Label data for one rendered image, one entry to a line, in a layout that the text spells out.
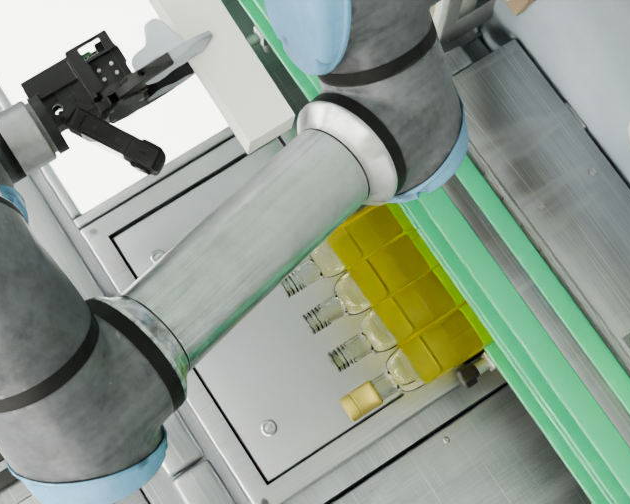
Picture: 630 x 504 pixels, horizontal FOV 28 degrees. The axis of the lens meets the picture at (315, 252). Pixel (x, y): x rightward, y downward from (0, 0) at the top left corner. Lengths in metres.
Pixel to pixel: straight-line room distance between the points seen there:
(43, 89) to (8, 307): 0.56
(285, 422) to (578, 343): 0.43
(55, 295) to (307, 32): 0.33
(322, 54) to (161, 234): 0.73
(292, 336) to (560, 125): 0.47
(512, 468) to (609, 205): 0.42
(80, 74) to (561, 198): 0.57
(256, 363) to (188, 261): 0.68
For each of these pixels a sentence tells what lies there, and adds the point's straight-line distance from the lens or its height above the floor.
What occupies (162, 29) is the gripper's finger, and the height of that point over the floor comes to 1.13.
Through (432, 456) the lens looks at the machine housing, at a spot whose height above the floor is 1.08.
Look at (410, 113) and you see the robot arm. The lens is 1.13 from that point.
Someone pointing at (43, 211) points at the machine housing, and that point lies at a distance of 1.80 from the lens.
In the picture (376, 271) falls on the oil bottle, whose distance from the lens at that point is 1.57.
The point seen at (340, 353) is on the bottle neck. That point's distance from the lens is 1.56.
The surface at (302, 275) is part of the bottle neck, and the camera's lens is 1.59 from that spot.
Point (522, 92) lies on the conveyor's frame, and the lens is 1.53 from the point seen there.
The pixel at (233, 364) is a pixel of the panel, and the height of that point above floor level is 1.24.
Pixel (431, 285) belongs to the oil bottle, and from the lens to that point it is 1.57.
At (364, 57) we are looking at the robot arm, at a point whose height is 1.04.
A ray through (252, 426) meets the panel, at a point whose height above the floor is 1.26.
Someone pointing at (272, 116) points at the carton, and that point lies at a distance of 1.41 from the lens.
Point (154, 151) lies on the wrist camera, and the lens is 1.41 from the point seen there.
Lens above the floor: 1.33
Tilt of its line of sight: 9 degrees down
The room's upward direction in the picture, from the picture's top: 122 degrees counter-clockwise
